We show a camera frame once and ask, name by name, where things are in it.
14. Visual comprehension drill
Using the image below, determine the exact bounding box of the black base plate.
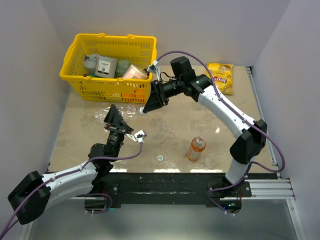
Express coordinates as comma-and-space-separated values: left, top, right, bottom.
43, 171, 252, 210

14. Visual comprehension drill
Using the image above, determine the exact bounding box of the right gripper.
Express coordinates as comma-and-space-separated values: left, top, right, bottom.
143, 76, 185, 112

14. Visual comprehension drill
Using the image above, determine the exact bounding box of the yellow plastic basket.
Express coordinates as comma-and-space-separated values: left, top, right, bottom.
59, 33, 157, 104

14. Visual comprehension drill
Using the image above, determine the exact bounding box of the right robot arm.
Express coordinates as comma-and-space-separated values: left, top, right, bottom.
140, 56, 267, 197

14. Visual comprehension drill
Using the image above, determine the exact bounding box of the yellow chips bag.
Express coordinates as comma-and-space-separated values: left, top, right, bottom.
207, 62, 234, 95

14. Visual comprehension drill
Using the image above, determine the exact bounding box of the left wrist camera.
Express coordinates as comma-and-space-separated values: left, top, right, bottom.
125, 130, 147, 144

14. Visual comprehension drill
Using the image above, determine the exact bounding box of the blue bottle cap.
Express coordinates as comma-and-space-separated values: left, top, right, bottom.
139, 107, 147, 115

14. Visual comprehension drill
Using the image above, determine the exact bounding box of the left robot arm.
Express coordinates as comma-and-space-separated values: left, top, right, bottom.
7, 104, 133, 225

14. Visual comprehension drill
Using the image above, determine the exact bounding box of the pink packet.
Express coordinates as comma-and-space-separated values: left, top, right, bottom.
122, 64, 148, 80

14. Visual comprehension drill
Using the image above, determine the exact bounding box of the clear bottle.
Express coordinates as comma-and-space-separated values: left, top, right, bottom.
95, 104, 139, 123

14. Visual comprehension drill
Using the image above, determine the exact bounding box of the grey pouch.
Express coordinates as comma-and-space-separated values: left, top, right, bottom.
84, 54, 100, 74

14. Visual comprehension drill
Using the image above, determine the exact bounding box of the orange drink bottle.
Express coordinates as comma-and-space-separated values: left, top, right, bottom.
187, 135, 206, 162

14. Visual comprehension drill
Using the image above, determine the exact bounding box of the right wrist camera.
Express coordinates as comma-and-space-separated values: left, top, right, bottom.
147, 60, 161, 81

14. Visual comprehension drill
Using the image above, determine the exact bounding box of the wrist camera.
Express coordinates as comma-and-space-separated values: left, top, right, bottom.
147, 60, 161, 81
125, 130, 147, 144

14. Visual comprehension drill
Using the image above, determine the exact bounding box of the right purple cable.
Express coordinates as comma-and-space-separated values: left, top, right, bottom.
156, 50, 287, 173

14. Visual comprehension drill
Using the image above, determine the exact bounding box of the green scrub sponge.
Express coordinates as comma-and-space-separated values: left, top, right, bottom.
115, 59, 132, 78

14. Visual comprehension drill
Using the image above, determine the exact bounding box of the green white bottle cap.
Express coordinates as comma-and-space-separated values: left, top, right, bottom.
157, 155, 164, 162

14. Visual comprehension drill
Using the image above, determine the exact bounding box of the grey box with label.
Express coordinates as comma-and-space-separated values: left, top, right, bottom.
95, 55, 118, 79

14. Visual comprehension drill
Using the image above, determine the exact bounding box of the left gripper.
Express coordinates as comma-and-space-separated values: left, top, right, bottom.
105, 105, 135, 162

